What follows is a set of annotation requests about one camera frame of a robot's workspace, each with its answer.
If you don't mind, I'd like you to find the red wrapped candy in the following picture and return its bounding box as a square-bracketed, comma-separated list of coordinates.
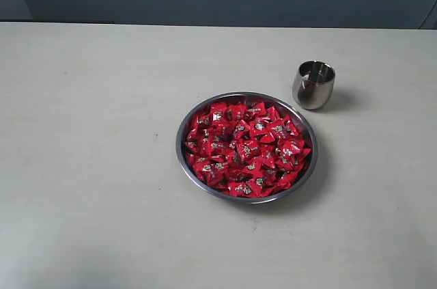
[210, 102, 228, 123]
[245, 102, 266, 120]
[227, 182, 253, 197]
[236, 140, 262, 162]
[274, 154, 306, 171]

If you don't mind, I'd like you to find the stainless steel cup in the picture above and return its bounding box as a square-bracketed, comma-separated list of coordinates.
[292, 61, 335, 110]

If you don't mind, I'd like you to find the round steel plate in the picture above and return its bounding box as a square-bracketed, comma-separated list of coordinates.
[175, 92, 318, 204]

